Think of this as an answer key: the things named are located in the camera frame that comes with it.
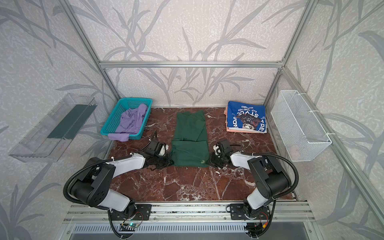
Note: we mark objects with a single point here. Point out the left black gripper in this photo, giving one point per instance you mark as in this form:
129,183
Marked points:
162,159

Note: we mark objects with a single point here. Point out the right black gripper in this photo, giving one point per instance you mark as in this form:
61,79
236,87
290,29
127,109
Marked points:
216,159

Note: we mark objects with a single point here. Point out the dark green t shirt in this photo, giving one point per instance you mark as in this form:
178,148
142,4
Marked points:
190,146

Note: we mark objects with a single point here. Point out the teal plastic laundry basket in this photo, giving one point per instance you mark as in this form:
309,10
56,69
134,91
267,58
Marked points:
123,105

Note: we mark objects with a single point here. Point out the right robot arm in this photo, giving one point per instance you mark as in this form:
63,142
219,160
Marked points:
270,178

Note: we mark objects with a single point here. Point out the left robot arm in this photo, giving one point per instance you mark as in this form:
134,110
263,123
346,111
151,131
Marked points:
91,185

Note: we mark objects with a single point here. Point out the lilac purple t shirt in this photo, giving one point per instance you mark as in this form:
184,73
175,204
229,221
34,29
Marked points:
130,123

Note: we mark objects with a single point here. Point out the folded blue printed t shirt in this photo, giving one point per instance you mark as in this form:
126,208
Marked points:
246,116

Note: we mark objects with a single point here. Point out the green circuit board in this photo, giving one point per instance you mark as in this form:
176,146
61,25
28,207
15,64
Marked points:
129,227

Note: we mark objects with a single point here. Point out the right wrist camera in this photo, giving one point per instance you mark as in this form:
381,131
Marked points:
217,150

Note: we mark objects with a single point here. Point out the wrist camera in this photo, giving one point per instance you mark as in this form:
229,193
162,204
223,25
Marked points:
217,150
164,148

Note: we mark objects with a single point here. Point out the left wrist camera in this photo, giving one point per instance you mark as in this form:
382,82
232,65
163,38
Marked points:
164,148

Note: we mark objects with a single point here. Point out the white wire mesh basket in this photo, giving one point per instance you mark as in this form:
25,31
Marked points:
301,132

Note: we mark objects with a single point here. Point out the aluminium frame rail base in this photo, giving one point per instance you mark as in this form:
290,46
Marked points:
194,212

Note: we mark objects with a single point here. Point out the clear acrylic wall shelf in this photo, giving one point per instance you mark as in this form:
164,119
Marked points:
49,139

